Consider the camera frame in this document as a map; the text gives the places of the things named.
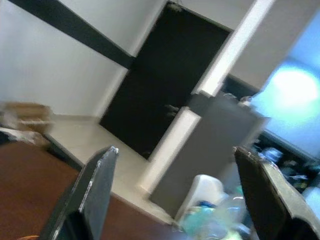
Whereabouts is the grey cabinet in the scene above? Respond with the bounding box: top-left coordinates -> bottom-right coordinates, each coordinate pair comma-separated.
148,91 -> 272,218

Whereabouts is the black door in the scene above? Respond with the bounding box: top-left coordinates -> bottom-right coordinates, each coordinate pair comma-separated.
99,1 -> 235,161

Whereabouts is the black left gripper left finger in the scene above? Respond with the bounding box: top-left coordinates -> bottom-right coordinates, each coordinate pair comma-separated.
39,146 -> 120,240

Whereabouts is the cardboard box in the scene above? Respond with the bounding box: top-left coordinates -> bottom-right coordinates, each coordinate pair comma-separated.
0,101 -> 55,133

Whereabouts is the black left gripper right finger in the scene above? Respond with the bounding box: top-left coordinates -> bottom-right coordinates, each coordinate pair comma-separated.
233,146 -> 320,240

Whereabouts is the clear plastic bottle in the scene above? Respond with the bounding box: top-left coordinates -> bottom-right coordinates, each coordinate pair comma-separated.
212,191 -> 253,238

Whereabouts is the white plastic jug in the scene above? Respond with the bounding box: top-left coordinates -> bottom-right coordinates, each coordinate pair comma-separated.
174,174 -> 226,226

